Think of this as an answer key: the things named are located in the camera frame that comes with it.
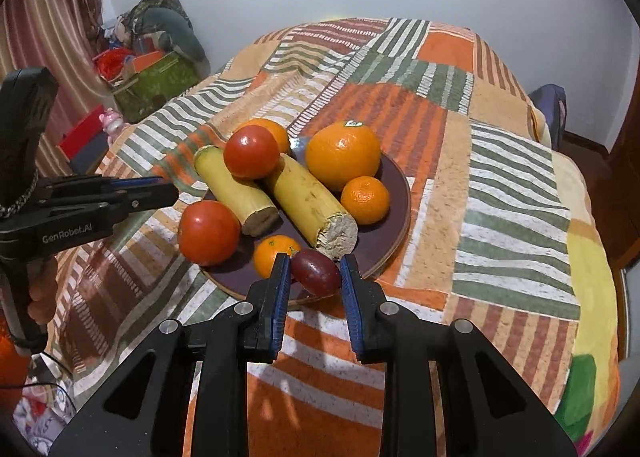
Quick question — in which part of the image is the small mandarin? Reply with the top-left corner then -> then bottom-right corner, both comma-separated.
341,175 -> 390,226
253,235 -> 302,278

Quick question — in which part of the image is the dark red grape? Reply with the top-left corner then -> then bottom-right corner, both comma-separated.
291,249 -> 342,297

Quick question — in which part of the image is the long yellow banana piece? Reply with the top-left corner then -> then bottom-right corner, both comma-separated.
265,154 -> 358,261

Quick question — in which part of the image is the short yellow banana piece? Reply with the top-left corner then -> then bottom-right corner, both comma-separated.
193,145 -> 279,237

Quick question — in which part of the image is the red tomato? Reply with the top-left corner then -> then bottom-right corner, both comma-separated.
224,125 -> 280,180
178,200 -> 241,266

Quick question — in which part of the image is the large orange with sticker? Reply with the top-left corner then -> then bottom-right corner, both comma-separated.
305,120 -> 381,191

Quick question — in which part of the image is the medium orange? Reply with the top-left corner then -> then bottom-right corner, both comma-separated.
238,118 -> 291,154

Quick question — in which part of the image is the operator hand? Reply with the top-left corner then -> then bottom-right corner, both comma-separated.
27,258 -> 58,326

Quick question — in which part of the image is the red and black box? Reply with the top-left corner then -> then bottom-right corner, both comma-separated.
58,105 -> 108,174

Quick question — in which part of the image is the dark purple plate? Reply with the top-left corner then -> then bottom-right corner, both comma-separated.
194,137 -> 411,299

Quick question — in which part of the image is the pink toy bottle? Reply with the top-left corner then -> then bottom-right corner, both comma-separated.
100,108 -> 126,139

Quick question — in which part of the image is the green storage box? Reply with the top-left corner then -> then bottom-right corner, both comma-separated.
113,52 -> 201,123

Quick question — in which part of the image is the patchwork striped bedspread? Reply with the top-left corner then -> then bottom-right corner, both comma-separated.
49,16 -> 622,457

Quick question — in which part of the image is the striped brown curtain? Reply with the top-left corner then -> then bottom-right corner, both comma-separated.
1,0 -> 114,176

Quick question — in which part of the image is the yellow fleece blanket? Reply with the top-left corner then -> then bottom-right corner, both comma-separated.
552,152 -> 620,456

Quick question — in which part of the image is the blue backpack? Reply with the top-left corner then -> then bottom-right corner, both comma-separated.
528,84 -> 567,150

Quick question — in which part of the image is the brown wooden door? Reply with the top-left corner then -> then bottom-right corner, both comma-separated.
608,79 -> 639,262

